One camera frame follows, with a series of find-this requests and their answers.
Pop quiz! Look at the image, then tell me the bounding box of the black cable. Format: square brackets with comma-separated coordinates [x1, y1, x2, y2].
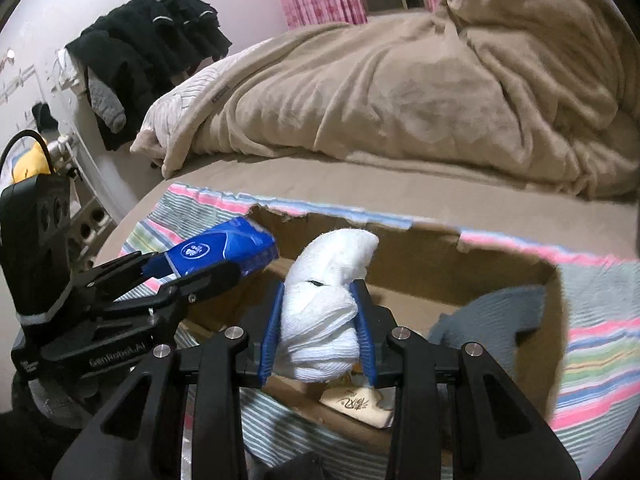
[0, 130, 57, 177]

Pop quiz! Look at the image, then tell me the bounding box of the grey garment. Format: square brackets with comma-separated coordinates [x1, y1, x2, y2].
[87, 72, 127, 134]

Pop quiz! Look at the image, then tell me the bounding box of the striped pastel towel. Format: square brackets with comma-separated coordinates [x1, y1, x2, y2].
[117, 182, 640, 480]

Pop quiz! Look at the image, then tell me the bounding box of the bed with beige sheet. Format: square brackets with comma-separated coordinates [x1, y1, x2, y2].
[95, 152, 640, 271]

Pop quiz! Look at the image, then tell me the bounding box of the beige fleece blanket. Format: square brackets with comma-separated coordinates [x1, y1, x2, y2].
[162, 0, 640, 198]

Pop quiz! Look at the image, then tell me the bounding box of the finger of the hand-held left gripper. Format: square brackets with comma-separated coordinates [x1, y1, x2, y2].
[92, 261, 242, 341]
[70, 251, 173, 311]

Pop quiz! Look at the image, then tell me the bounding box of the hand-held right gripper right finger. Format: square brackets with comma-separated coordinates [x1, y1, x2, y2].
[349, 280, 582, 480]

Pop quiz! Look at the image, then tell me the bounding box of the yellow cloth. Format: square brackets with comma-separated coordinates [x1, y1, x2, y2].
[12, 135, 52, 184]

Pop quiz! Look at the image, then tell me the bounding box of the cardboard box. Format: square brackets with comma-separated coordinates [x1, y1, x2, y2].
[177, 205, 568, 456]

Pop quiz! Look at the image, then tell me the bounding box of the striped white pillow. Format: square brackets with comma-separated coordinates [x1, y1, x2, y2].
[130, 62, 236, 167]

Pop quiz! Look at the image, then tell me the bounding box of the white sock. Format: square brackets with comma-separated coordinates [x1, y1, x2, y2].
[277, 229, 381, 382]

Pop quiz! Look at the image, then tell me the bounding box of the white wire rack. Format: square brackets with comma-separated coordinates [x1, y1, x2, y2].
[50, 50, 113, 263]

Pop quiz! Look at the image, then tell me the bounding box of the pile of black clothes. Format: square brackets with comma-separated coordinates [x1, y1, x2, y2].
[67, 0, 233, 153]

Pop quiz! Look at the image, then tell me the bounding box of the black hanging sock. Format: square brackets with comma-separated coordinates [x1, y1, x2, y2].
[31, 102, 60, 134]

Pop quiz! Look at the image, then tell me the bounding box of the grey cloth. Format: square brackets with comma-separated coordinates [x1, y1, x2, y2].
[427, 285, 546, 376]

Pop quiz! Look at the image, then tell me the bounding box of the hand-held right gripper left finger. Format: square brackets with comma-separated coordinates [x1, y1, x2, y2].
[51, 281, 287, 480]

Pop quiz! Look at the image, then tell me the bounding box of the blue tissue packet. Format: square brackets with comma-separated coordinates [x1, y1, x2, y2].
[150, 217, 280, 282]

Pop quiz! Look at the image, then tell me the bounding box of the beige printed packet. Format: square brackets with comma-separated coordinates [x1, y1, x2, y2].
[317, 385, 396, 431]

